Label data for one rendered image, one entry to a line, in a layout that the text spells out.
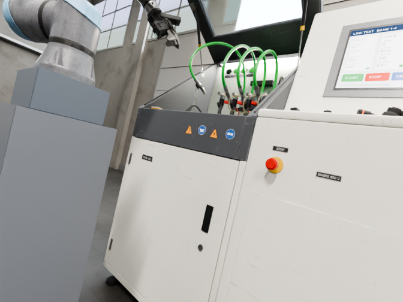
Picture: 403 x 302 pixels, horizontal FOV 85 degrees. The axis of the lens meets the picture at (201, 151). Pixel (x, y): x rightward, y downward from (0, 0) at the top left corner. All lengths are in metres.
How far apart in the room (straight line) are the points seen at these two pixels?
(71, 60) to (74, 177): 0.31
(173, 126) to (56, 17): 0.55
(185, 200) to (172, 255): 0.23
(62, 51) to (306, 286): 0.90
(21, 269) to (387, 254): 0.86
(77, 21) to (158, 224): 0.79
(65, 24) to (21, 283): 0.65
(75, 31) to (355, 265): 0.93
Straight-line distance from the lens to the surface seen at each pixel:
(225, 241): 0.83
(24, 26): 0.86
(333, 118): 0.72
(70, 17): 0.75
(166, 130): 1.05
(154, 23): 1.30
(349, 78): 1.04
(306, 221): 0.71
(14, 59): 7.93
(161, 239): 1.04
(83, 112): 0.68
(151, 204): 1.07
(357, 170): 0.69
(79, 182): 0.68
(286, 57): 1.45
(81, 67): 0.71
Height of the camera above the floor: 0.79
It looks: level
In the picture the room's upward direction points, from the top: 13 degrees clockwise
